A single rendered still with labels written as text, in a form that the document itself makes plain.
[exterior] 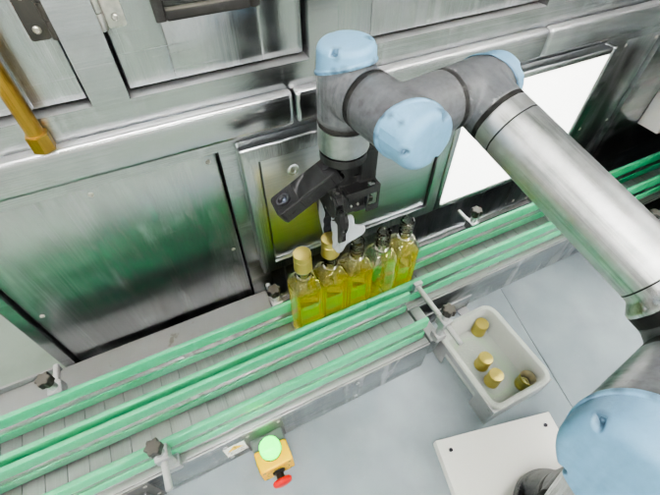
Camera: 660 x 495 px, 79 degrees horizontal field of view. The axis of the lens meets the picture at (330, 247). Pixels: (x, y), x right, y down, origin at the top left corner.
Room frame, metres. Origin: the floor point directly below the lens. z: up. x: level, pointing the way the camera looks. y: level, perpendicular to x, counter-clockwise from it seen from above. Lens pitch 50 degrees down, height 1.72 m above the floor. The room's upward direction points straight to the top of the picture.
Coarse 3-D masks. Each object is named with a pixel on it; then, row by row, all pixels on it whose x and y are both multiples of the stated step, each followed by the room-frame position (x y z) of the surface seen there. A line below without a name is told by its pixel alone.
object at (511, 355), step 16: (464, 320) 0.50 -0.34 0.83; (496, 320) 0.51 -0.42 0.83; (448, 336) 0.48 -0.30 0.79; (464, 336) 0.49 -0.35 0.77; (496, 336) 0.48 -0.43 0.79; (512, 336) 0.46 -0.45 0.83; (464, 352) 0.45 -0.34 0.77; (480, 352) 0.45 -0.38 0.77; (496, 352) 0.45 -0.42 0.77; (512, 352) 0.44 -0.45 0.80; (528, 352) 0.42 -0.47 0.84; (464, 368) 0.37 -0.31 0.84; (512, 368) 0.40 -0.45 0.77; (528, 368) 0.39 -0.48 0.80; (544, 368) 0.37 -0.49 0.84; (480, 384) 0.37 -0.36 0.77; (512, 384) 0.37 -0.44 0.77; (544, 384) 0.34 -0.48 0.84; (496, 400) 0.33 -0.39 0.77; (512, 400) 0.30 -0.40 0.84
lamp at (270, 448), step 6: (264, 438) 0.22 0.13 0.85; (270, 438) 0.22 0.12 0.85; (276, 438) 0.22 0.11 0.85; (264, 444) 0.21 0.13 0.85; (270, 444) 0.21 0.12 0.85; (276, 444) 0.21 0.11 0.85; (264, 450) 0.20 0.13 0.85; (270, 450) 0.20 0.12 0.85; (276, 450) 0.20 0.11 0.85; (264, 456) 0.19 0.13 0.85; (270, 456) 0.19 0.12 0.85; (276, 456) 0.19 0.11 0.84
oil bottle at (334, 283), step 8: (320, 264) 0.48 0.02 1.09; (320, 272) 0.47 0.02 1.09; (328, 272) 0.46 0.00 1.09; (336, 272) 0.47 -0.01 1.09; (344, 272) 0.47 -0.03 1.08; (320, 280) 0.46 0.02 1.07; (328, 280) 0.45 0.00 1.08; (336, 280) 0.46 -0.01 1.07; (344, 280) 0.46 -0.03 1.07; (328, 288) 0.45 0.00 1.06; (336, 288) 0.46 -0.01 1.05; (344, 288) 0.46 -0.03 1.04; (328, 296) 0.45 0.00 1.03; (336, 296) 0.46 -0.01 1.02; (344, 296) 0.46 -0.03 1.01; (328, 304) 0.45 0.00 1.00; (336, 304) 0.46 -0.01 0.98; (344, 304) 0.46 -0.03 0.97; (328, 312) 0.45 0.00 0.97
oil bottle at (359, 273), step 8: (344, 256) 0.51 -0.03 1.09; (344, 264) 0.49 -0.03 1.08; (352, 264) 0.48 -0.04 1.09; (360, 264) 0.49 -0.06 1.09; (368, 264) 0.49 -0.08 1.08; (352, 272) 0.47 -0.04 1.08; (360, 272) 0.48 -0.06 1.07; (368, 272) 0.49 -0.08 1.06; (352, 280) 0.47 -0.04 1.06; (360, 280) 0.48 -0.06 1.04; (368, 280) 0.49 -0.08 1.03; (352, 288) 0.47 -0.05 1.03; (360, 288) 0.48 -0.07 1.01; (368, 288) 0.49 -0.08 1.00; (352, 296) 0.47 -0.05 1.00; (360, 296) 0.48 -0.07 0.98; (368, 296) 0.49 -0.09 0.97; (352, 304) 0.47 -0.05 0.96
